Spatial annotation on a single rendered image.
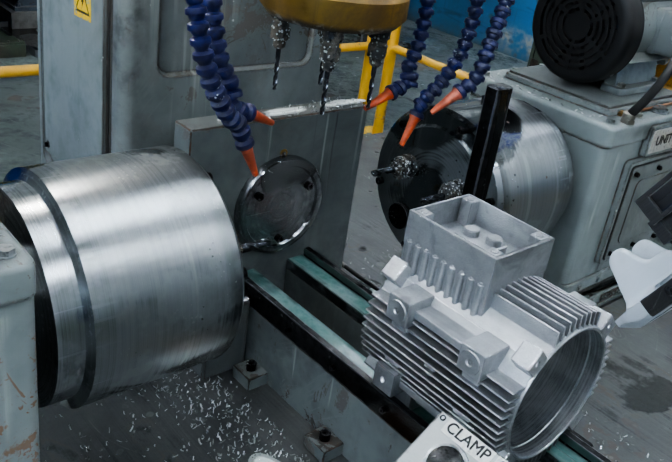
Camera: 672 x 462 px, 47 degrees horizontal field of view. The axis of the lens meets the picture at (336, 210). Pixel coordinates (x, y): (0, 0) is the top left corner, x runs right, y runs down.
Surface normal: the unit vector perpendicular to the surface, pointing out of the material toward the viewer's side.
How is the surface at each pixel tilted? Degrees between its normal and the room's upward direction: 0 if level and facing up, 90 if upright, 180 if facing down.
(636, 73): 79
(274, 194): 90
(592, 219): 90
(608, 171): 90
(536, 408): 32
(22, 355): 90
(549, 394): 47
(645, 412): 0
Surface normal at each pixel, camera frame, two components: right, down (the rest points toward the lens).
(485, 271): -0.75, 0.18
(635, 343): 0.14, -0.89
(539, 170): 0.63, -0.06
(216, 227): 0.56, -0.31
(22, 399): 0.65, 0.40
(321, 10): -0.18, 0.40
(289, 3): -0.54, 0.29
